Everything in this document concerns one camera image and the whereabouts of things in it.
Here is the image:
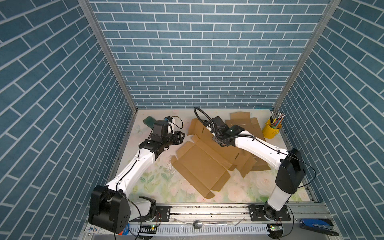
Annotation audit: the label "white blue product package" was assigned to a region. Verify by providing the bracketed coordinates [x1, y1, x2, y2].
[84, 224, 100, 234]

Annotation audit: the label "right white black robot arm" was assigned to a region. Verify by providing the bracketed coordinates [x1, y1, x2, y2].
[203, 117, 306, 221]

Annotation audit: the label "white slotted cable duct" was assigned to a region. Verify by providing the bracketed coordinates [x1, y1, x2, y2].
[139, 224, 270, 237]

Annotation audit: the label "pens in cup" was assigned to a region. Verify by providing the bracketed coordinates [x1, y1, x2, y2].
[270, 112, 286, 129]

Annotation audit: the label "yellow pen cup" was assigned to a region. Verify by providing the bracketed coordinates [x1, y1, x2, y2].
[262, 120, 282, 139]

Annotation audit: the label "metal spoon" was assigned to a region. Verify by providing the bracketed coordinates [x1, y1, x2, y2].
[174, 218, 246, 230]

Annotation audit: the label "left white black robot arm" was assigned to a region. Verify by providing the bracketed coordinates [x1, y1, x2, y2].
[88, 116, 185, 234]

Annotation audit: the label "green rectangular sponge block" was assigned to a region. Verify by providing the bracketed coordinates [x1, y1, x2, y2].
[143, 116, 157, 129]

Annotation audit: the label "blue black pliers tool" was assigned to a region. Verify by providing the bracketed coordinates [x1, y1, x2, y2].
[300, 219, 340, 237]

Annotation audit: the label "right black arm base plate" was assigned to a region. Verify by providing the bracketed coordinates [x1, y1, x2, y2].
[248, 204, 291, 222]

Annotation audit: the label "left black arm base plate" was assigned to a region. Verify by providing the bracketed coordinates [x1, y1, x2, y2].
[130, 206, 171, 223]

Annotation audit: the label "cardboard box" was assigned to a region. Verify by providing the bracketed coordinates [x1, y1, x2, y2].
[171, 119, 257, 199]
[225, 112, 271, 178]

